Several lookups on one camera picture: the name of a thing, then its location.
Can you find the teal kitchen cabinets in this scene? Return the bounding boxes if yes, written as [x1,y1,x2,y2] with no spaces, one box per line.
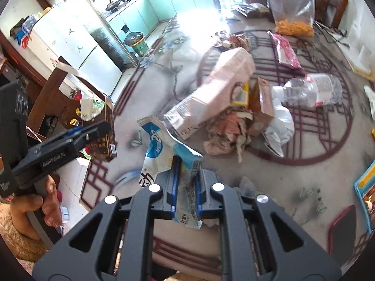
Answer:
[105,0,177,42]

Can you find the torn paper pile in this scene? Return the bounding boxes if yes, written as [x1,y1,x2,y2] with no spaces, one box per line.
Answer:
[203,107,253,163]

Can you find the dark brown drink carton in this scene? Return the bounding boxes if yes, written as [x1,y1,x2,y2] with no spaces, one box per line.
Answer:
[80,96,117,162]

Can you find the pink strawberry milk carton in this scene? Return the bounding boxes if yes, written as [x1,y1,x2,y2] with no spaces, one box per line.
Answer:
[164,48,255,140]

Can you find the dark wooden chair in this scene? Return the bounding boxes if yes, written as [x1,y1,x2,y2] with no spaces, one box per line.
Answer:
[26,57,113,133]

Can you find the white refrigerator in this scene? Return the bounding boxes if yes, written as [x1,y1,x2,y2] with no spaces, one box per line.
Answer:
[27,1,122,95]

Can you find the clear crushed plastic bottle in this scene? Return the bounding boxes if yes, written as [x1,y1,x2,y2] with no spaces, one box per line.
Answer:
[271,73,343,108]

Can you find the white power strip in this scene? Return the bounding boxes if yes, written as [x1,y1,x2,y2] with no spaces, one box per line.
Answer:
[328,32,350,49]

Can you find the dark snack package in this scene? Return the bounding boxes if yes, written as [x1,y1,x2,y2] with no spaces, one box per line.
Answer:
[235,3,271,18]

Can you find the brown cardboard box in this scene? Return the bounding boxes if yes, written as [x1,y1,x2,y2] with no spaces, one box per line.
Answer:
[247,77,274,137]

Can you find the wooden chair at far side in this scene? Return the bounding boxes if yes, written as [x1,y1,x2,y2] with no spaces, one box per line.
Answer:
[315,0,348,29]

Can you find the green kitchen trash bin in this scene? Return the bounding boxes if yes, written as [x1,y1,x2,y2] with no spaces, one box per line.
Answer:
[123,32,149,58]

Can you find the blue framed picture book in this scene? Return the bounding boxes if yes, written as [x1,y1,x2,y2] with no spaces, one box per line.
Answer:
[353,161,375,234]

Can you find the brown paper wrapper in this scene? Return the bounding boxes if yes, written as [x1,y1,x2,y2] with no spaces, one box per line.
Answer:
[215,34,251,52]

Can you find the clear bag of orange snacks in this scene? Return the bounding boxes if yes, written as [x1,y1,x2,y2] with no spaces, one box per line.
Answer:
[267,0,315,37]

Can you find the pink Pocky wrapper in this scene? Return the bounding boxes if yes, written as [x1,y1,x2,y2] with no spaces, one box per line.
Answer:
[268,31,302,70]

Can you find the blue white snack bag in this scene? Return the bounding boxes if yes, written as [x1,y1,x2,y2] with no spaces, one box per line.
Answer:
[137,116,203,230]

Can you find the red phone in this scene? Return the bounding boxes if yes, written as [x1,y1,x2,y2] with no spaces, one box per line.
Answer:
[327,205,356,266]

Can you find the yellow snack box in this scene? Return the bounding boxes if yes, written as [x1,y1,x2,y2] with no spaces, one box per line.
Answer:
[231,82,249,107]

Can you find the black wok on stove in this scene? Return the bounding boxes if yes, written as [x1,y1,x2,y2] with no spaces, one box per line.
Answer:
[105,0,121,11]

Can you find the person's left hand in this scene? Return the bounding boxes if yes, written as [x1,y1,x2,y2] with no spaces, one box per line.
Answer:
[10,175,62,240]

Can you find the white plastic bag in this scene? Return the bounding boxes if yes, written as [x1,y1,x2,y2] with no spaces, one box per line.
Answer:
[262,99,295,158]

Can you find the white tissue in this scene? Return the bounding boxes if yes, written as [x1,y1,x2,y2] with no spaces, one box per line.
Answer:
[364,86,375,118]

